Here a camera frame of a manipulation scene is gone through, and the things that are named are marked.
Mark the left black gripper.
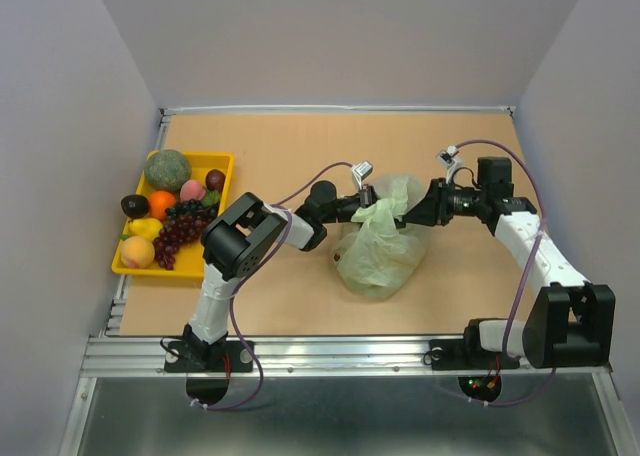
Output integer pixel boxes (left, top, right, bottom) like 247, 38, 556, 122
321, 184, 405, 233

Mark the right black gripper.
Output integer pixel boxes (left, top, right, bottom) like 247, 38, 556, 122
400, 177, 486, 226

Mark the green avocado print plastic bag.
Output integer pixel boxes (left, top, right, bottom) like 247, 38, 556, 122
331, 174, 429, 301

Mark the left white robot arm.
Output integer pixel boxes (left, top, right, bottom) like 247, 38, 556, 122
163, 181, 378, 373

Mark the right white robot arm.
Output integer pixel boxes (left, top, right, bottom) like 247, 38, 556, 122
401, 147, 615, 369

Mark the dark red fake plum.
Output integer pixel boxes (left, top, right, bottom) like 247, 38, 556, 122
205, 169, 226, 192

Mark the dark fake grape bunch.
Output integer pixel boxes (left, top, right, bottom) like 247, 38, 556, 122
165, 190, 221, 220

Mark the pink fake peach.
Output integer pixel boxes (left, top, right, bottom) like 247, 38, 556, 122
179, 179, 207, 201

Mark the red fake grape bunch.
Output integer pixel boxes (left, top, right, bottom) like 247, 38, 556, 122
152, 213, 211, 270

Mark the green fake melon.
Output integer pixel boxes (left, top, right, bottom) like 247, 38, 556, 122
144, 149, 192, 193

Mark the fake orange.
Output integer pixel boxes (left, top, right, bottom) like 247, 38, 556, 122
148, 190, 177, 221

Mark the dark fake avocado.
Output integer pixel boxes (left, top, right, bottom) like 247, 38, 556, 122
120, 194, 150, 220

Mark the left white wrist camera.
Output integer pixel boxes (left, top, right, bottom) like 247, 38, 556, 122
351, 160, 374, 189

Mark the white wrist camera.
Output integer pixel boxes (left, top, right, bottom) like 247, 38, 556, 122
351, 160, 374, 189
437, 146, 463, 183

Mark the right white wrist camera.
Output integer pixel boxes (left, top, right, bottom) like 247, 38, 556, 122
437, 146, 463, 183

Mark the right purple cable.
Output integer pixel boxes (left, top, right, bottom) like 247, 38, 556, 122
452, 138, 559, 408

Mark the aluminium mounting rail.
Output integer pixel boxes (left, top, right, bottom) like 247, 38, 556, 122
82, 331, 614, 377

